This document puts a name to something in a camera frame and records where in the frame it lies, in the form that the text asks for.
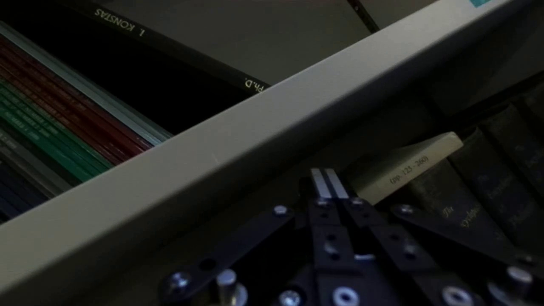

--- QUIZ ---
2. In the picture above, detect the grey right bookshelf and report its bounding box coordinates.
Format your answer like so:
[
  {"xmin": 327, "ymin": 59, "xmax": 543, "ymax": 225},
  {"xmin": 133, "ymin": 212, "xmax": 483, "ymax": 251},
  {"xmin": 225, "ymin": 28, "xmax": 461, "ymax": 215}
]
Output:
[{"xmin": 0, "ymin": 0, "xmax": 531, "ymax": 306}]

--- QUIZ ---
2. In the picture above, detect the thin cream paper book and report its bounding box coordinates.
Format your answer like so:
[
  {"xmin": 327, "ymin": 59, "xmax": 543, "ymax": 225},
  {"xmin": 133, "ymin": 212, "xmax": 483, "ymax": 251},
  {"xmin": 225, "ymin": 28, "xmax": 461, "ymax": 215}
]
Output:
[{"xmin": 344, "ymin": 130, "xmax": 463, "ymax": 205}]

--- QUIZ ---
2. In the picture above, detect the black thesis book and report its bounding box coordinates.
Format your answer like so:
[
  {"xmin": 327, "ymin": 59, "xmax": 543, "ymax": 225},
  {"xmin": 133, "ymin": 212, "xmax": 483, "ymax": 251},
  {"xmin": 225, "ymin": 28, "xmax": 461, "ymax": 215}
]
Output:
[{"xmin": 74, "ymin": 0, "xmax": 273, "ymax": 93}]

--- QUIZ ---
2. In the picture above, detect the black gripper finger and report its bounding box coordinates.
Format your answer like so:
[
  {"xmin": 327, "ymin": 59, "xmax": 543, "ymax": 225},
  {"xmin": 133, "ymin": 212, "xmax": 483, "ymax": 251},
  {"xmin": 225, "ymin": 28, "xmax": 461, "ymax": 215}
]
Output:
[
  {"xmin": 325, "ymin": 168, "xmax": 363, "ymax": 205},
  {"xmin": 312, "ymin": 168, "xmax": 334, "ymax": 205}
]

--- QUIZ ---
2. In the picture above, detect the dark encyclopedia books row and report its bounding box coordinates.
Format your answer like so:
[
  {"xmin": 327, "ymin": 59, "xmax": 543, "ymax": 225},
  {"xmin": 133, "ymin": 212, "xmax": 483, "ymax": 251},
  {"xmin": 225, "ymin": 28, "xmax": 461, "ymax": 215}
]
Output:
[{"xmin": 395, "ymin": 94, "xmax": 544, "ymax": 264}]

